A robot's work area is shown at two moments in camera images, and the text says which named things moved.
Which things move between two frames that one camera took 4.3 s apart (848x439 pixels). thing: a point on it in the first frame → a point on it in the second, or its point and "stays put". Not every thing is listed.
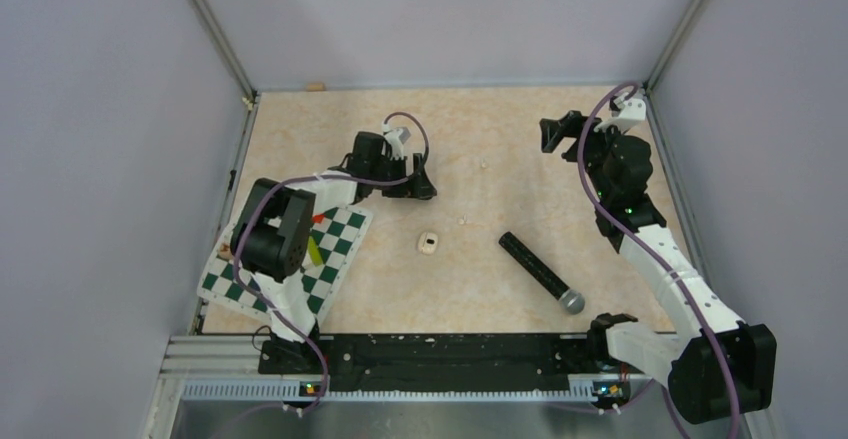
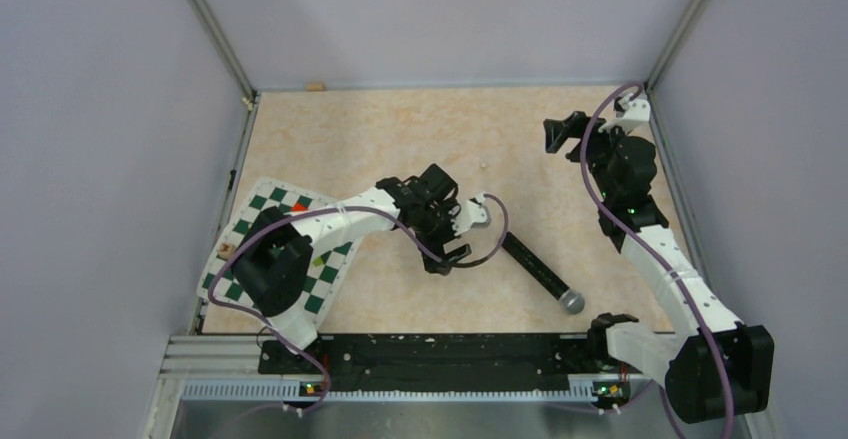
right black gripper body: (573, 128) stays put
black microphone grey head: (571, 300) stays put
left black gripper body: (396, 170) → (432, 233)
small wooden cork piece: (316, 86) stays put
